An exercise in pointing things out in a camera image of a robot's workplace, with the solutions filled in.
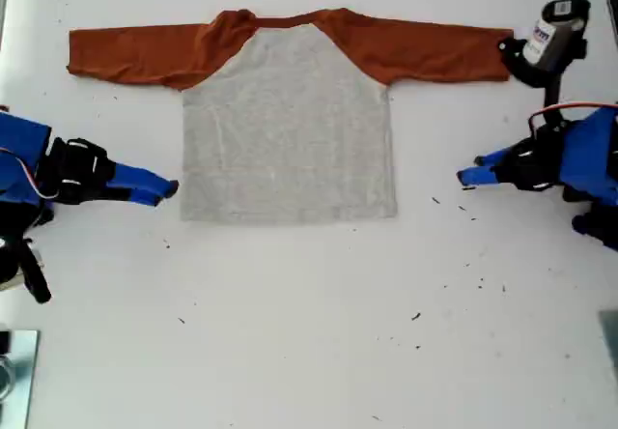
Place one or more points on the grey shirt with brown sleeves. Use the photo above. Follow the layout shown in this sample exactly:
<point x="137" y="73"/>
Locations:
<point x="289" y="134"/>

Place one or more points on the gripper's black camera stalk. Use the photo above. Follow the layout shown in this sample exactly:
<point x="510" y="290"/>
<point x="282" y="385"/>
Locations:
<point x="553" y="100"/>

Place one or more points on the gripper's black camera box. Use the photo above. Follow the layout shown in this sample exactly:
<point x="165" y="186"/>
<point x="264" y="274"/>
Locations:
<point x="19" y="265"/>
<point x="555" y="33"/>

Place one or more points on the steel post base plate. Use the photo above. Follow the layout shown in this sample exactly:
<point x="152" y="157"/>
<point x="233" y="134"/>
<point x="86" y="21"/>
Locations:
<point x="24" y="366"/>

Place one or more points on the black clamp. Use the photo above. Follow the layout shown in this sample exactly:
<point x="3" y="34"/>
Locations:
<point x="4" y="341"/>

